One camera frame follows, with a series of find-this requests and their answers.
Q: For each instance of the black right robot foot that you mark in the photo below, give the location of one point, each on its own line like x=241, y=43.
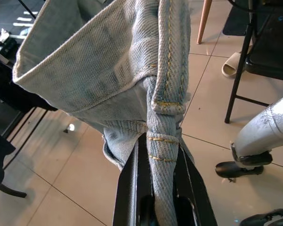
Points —
x=235, y=170

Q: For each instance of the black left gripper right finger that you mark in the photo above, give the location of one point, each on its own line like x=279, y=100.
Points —
x=191, y=193

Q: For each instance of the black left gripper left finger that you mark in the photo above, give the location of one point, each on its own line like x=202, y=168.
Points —
x=132, y=183

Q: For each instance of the dark floor mat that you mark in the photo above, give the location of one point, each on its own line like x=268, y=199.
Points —
x=235, y=21

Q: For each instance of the beige slipper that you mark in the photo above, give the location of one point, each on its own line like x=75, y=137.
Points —
x=231, y=67

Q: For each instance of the silver right robot leg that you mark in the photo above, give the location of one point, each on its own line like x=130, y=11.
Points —
x=261, y=127

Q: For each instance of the light denim garment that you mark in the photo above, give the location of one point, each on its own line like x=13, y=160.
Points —
x=96, y=58

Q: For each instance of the black robot foot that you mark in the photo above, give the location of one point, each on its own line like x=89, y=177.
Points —
x=268, y=217
x=235, y=170

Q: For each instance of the wooden chair leg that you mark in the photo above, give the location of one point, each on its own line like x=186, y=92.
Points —
x=204, y=21

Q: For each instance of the black metal folding chair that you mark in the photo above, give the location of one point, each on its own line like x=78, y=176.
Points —
x=273, y=66

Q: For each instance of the black left robot foot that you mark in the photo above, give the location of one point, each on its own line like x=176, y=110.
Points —
x=268, y=217

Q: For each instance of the small white floor scrap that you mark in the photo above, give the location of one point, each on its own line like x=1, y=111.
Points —
x=70, y=127

